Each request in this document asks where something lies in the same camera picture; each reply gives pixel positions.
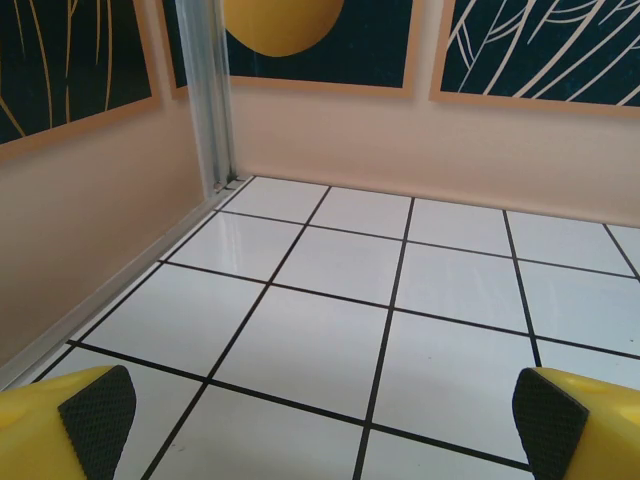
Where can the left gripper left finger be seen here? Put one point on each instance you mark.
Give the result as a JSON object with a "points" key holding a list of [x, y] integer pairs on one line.
{"points": [[40, 430]]}

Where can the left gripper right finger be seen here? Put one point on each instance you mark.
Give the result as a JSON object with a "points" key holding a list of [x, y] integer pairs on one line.
{"points": [[590, 430]]}

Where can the aluminium floor rail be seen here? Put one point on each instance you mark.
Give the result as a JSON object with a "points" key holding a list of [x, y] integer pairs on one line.
{"points": [[100, 307]]}

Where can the aluminium frame post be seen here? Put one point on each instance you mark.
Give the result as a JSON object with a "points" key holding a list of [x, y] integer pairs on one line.
{"points": [[207, 100]]}

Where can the dark wall panel gold lines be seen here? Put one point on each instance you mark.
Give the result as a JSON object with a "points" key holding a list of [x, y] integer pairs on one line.
{"points": [[75, 60]]}

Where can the dark wall panel feather outlines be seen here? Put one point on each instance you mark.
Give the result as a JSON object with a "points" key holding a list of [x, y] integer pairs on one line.
{"points": [[550, 45]]}

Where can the dark wall panel gold oval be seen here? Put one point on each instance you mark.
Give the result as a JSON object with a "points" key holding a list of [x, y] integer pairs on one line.
{"points": [[375, 40]]}

